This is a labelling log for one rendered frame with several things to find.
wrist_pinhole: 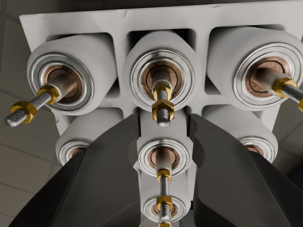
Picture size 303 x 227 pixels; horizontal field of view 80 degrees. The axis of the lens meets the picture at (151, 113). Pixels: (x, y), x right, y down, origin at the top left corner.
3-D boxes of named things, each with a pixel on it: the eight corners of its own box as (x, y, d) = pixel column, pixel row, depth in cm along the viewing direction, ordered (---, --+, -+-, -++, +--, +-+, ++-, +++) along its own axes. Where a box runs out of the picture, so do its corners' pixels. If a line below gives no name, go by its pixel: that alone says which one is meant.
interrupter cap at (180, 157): (168, 181, 30) (168, 185, 29) (128, 161, 28) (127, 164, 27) (199, 152, 26) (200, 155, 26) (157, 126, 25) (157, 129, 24)
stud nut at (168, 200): (162, 207, 21) (162, 214, 21) (153, 199, 21) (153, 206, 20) (176, 201, 21) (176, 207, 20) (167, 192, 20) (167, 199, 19)
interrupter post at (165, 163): (165, 165, 28) (165, 182, 25) (152, 158, 27) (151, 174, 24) (174, 155, 27) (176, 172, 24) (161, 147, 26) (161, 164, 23)
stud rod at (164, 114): (155, 88, 20) (154, 125, 13) (159, 80, 19) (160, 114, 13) (163, 92, 20) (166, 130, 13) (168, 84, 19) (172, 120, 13)
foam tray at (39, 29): (251, 5, 39) (315, -2, 23) (225, 149, 57) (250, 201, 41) (72, 15, 41) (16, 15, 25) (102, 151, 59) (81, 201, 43)
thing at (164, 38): (141, 21, 35) (127, 26, 19) (190, 33, 35) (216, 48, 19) (133, 70, 39) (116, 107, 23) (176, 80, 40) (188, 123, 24)
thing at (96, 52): (95, 18, 35) (41, 21, 19) (135, 52, 37) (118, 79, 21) (72, 58, 38) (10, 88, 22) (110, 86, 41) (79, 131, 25)
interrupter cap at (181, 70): (135, 38, 19) (135, 39, 19) (203, 55, 20) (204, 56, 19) (125, 101, 23) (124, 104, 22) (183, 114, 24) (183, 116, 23)
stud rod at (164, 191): (162, 169, 26) (163, 222, 19) (158, 165, 25) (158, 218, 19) (168, 166, 25) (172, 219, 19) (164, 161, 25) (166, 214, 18)
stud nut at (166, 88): (149, 95, 18) (149, 98, 18) (157, 80, 18) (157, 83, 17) (167, 102, 19) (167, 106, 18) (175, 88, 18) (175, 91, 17)
